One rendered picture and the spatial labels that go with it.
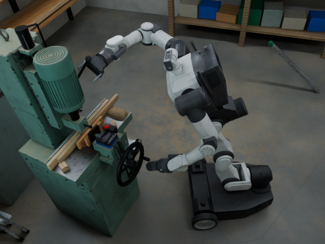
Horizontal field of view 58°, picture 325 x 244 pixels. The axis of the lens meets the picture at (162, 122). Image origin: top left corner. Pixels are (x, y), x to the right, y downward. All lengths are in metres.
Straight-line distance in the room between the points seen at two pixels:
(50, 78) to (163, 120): 1.85
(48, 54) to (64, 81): 0.14
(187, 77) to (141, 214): 1.41
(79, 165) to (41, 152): 0.38
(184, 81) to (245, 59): 2.64
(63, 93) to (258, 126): 2.15
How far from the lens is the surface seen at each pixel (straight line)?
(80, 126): 1.75
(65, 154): 1.81
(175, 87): 1.47
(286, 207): 2.67
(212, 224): 2.41
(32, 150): 2.11
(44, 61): 1.50
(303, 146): 3.11
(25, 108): 1.85
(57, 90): 1.54
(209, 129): 1.46
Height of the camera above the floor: 2.26
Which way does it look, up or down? 46 degrees down
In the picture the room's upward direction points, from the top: 5 degrees counter-clockwise
